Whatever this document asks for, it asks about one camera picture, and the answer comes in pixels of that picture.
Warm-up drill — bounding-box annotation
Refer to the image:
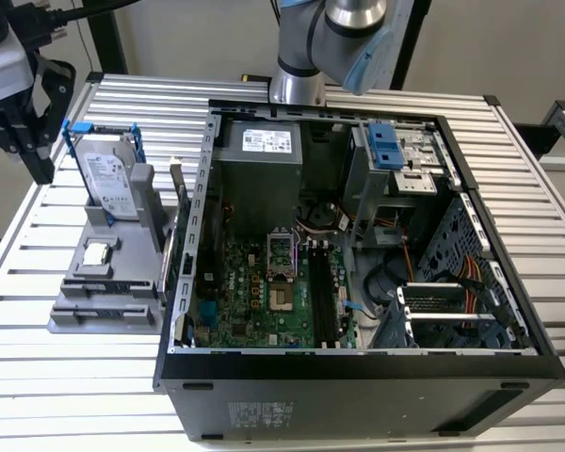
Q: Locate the black case fan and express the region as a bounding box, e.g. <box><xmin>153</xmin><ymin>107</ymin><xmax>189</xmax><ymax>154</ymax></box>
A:
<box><xmin>201</xmin><ymin>196</ymin><xmax>225</xmax><ymax>284</ymax></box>

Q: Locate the grey power supply unit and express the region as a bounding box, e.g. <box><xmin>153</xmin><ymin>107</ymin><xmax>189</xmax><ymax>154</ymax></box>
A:
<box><xmin>214</xmin><ymin>120</ymin><xmax>305</xmax><ymax>236</ymax></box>

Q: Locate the metal drive cage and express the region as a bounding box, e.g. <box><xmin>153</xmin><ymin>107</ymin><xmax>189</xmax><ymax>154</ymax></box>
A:
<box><xmin>343</xmin><ymin>120</ymin><xmax>462</xmax><ymax>249</ymax></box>

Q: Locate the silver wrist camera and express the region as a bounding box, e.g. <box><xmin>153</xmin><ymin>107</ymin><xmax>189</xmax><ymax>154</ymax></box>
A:
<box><xmin>0</xmin><ymin>35</ymin><xmax>35</xmax><ymax>110</ymax></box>

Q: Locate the green motherboard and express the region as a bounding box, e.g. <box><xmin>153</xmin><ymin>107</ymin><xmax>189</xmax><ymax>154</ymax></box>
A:
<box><xmin>192</xmin><ymin>230</ymin><xmax>362</xmax><ymax>350</ymax></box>

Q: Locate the black camera cable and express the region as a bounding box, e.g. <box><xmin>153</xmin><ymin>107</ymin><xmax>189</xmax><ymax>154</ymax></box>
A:
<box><xmin>7</xmin><ymin>0</ymin><xmax>145</xmax><ymax>48</ymax></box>

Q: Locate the CPU socket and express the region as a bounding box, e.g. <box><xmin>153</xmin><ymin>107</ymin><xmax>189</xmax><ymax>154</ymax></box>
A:
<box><xmin>268</xmin><ymin>281</ymin><xmax>297</xmax><ymax>313</ymax></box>

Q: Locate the blue plastic drive latch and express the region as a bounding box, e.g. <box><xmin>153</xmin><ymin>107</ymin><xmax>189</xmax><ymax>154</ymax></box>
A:
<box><xmin>365</xmin><ymin>121</ymin><xmax>404</xmax><ymax>171</ymax></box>

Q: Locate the orange red yellow wire bundle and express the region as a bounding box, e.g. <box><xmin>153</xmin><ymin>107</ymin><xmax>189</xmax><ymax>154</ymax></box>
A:
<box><xmin>460</xmin><ymin>253</ymin><xmax>485</xmax><ymax>317</ymax></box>

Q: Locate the silver CPU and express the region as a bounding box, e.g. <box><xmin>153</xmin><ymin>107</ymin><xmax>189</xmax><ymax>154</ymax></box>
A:
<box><xmin>83</xmin><ymin>240</ymin><xmax>110</xmax><ymax>265</ymax></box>

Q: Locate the metal socket cover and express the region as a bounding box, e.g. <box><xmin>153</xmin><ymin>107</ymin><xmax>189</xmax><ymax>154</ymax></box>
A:
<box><xmin>266</xmin><ymin>228</ymin><xmax>297</xmax><ymax>283</ymax></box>

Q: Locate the teal board connector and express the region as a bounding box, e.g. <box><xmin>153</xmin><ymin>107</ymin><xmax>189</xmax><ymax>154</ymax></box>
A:
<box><xmin>198</xmin><ymin>302</ymin><xmax>218</xmax><ymax>329</ymax></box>

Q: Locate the black steel post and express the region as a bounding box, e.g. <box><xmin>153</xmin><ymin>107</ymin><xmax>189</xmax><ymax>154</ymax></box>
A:
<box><xmin>389</xmin><ymin>0</ymin><xmax>430</xmax><ymax>90</ymax></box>
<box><xmin>85</xmin><ymin>0</ymin><xmax>129</xmax><ymax>76</ymax></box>

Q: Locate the black cable loop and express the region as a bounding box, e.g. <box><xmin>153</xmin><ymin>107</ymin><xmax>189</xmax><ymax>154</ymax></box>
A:
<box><xmin>363</xmin><ymin>248</ymin><xmax>406</xmax><ymax>310</ymax></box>

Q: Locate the black RAM slot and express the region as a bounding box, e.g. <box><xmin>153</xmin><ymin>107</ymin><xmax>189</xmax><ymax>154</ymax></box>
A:
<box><xmin>314</xmin><ymin>238</ymin><xmax>331</xmax><ymax>349</ymax></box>
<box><xmin>319</xmin><ymin>238</ymin><xmax>336</xmax><ymax>349</ymax></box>
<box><xmin>308</xmin><ymin>238</ymin><xmax>326</xmax><ymax>349</ymax></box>
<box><xmin>325</xmin><ymin>238</ymin><xmax>342</xmax><ymax>349</ymax></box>

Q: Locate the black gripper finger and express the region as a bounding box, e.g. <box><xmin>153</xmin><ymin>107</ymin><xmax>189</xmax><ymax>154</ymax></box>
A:
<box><xmin>22</xmin><ymin>58</ymin><xmax>76</xmax><ymax>186</ymax></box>
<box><xmin>0</xmin><ymin>108</ymin><xmax>34</xmax><ymax>156</ymax></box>

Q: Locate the thin orange wire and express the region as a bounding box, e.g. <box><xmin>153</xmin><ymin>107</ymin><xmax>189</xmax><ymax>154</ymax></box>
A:
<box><xmin>401</xmin><ymin>236</ymin><xmax>416</xmax><ymax>284</ymax></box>

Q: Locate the power supply wire bundle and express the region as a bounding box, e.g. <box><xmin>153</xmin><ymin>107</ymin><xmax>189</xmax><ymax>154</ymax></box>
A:
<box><xmin>295</xmin><ymin>197</ymin><xmax>355</xmax><ymax>235</ymax></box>

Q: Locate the metal disk bay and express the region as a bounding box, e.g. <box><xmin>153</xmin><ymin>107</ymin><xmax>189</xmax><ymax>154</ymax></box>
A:
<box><xmin>371</xmin><ymin>281</ymin><xmax>528</xmax><ymax>350</ymax></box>

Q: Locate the hard disk in blue carrier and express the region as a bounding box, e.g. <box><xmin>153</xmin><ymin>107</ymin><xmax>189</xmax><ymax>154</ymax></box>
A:
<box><xmin>63</xmin><ymin>120</ymin><xmax>146</xmax><ymax>223</ymax></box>

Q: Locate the black PC case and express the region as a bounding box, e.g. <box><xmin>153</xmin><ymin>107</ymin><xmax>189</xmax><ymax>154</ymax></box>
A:
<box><xmin>153</xmin><ymin>96</ymin><xmax>565</xmax><ymax>444</ymax></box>

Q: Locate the green graphics card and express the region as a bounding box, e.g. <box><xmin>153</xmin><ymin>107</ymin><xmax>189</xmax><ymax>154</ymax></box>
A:
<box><xmin>158</xmin><ymin>157</ymin><xmax>193</xmax><ymax>302</ymax></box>

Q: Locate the grey parts rack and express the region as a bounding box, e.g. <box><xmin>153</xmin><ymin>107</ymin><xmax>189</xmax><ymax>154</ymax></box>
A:
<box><xmin>48</xmin><ymin>162</ymin><xmax>180</xmax><ymax>333</ymax></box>

